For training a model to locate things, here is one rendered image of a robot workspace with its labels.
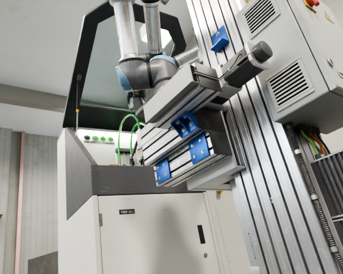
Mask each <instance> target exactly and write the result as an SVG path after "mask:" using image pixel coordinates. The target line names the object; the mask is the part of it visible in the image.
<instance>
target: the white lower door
mask: <svg viewBox="0 0 343 274"><path fill-rule="evenodd" d="M97 201H98V210H99V227H100V244H101V260H102V274H221V273H220V270H219V265H218V260H217V255H216V250H215V246H214V242H213V237H212V233H211V228H210V223H209V218H208V215H207V210H206V205H205V200H204V195H203V193H187V194H153V195H119V196H98V197H97Z"/></svg>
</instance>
